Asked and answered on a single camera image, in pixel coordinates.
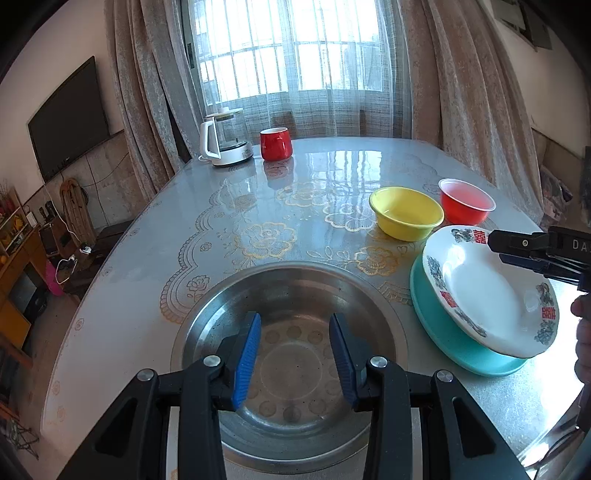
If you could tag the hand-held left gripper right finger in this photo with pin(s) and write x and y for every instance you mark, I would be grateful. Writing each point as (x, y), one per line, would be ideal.
(344, 360)

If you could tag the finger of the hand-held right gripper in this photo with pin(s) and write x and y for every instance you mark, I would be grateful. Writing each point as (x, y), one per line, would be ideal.
(517, 241)
(540, 266)

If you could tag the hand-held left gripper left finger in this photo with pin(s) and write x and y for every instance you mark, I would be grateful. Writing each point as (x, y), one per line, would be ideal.
(247, 360)

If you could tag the stainless steel bowl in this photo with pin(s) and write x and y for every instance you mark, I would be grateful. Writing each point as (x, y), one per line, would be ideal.
(295, 350)

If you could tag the red plastic bowl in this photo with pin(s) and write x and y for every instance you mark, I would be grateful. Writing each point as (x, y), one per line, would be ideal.
(464, 205)

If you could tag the large white plate dragon print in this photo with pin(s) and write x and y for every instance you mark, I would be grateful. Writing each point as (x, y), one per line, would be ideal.
(480, 295)

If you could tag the yellow plastic bowl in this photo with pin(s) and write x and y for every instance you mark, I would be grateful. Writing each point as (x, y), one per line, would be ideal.
(406, 217)

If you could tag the teal plastic plate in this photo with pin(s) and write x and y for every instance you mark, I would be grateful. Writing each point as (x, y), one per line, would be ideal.
(461, 356)

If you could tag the person's right hand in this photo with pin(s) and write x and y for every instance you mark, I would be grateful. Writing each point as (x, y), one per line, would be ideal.
(585, 350)

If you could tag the printed plastic bag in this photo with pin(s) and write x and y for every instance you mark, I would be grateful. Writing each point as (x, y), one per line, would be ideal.
(554, 194)

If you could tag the beige patterned curtain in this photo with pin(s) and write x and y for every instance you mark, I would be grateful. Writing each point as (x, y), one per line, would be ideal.
(461, 92)
(143, 92)

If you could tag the dark low cabinet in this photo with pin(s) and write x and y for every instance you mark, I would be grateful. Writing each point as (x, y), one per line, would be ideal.
(111, 233)

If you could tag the pink bag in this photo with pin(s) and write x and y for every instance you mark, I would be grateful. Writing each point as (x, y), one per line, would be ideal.
(54, 279)

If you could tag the red mug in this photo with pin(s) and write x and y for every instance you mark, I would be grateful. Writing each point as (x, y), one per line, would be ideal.
(274, 145)

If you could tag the white sheer curtain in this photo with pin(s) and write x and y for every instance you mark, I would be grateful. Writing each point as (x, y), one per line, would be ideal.
(323, 115)

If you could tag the small black appliance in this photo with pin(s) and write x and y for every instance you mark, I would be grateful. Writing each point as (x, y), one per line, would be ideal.
(50, 237)

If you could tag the wooden shelf cabinet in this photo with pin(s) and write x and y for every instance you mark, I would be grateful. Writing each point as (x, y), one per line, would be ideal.
(18, 263)

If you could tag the black flat television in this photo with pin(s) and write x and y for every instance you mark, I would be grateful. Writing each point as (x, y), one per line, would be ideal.
(69, 124)

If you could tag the barred window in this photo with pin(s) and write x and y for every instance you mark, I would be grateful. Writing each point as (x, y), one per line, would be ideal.
(258, 60)

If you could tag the grey wall panel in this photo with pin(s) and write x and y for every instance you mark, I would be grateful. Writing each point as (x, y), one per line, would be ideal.
(526, 23)

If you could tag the brown wooden frame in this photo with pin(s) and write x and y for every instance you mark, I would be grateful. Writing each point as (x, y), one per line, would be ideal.
(76, 207)

